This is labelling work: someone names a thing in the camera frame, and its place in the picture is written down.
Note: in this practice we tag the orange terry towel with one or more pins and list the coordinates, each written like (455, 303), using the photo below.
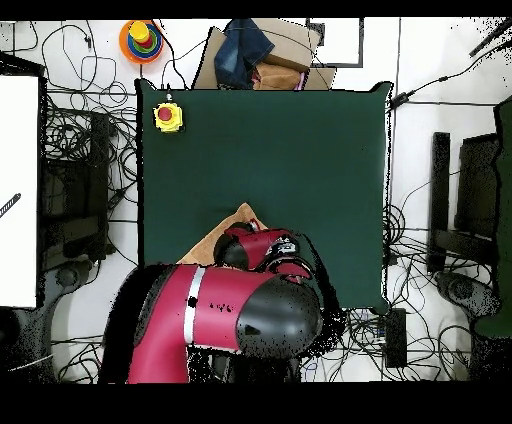
(212, 244)

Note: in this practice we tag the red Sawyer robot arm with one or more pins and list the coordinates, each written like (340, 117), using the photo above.
(224, 312)

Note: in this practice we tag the dark green table cloth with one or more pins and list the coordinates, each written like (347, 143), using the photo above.
(260, 152)
(504, 200)

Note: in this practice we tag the yellow emergency stop button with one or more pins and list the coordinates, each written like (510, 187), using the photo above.
(168, 118)

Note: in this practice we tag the folded orange towel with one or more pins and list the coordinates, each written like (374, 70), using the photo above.
(276, 76)

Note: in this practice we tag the black stand base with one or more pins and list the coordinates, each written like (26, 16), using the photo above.
(440, 180)
(98, 160)

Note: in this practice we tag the blue jeans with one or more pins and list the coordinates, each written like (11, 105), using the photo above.
(240, 52)

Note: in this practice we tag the black power strip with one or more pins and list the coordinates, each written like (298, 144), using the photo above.
(396, 340)

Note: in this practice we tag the brown cardboard box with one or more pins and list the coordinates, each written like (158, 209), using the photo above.
(292, 44)

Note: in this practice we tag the black striped rod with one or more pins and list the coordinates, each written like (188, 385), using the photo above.
(10, 204)

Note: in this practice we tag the black tripod leg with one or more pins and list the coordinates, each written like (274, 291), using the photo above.
(490, 38)

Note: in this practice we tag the black pedestal foot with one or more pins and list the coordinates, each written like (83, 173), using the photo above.
(66, 276)
(460, 290)

